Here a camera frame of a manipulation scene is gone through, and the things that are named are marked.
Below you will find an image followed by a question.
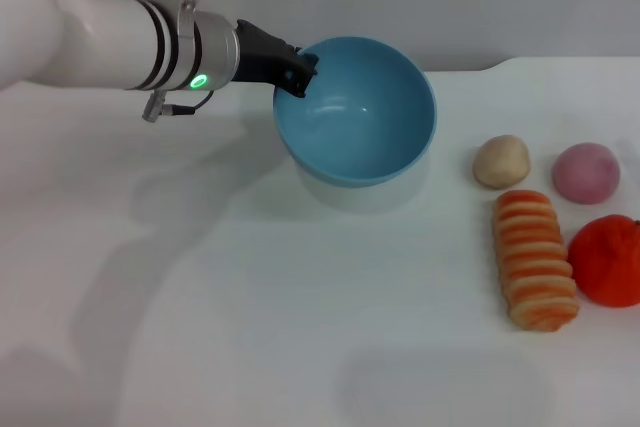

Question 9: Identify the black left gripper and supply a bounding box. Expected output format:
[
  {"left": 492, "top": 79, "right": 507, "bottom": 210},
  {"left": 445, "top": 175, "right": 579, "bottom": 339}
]
[{"left": 232, "top": 19, "right": 321, "bottom": 99}]

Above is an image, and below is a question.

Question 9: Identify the blue bowl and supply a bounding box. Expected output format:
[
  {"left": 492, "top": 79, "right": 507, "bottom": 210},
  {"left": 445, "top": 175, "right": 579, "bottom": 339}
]
[{"left": 272, "top": 35, "right": 439, "bottom": 189}]

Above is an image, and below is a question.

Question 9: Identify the orange toy fruit with stem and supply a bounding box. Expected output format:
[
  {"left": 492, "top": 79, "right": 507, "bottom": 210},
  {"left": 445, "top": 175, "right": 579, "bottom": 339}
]
[{"left": 567, "top": 214, "right": 640, "bottom": 309}]

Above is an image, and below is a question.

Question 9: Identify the beige round bun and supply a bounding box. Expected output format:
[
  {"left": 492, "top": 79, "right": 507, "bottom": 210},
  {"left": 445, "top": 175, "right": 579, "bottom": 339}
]
[{"left": 472, "top": 134, "right": 531, "bottom": 191}]

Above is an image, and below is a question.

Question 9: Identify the orange striped bread roll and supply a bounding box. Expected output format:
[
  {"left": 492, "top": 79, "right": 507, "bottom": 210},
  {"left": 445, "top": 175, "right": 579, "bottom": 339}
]
[{"left": 491, "top": 189, "right": 582, "bottom": 334}]

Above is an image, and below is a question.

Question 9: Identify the pink round bun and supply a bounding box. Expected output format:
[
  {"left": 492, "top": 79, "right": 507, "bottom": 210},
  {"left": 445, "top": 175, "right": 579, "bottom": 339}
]
[{"left": 551, "top": 142, "right": 622, "bottom": 206}]

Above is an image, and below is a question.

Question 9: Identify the silver plug with thin cable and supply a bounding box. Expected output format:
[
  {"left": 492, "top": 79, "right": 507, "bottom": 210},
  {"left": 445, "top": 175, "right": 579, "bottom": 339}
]
[{"left": 141, "top": 88, "right": 216, "bottom": 123}]

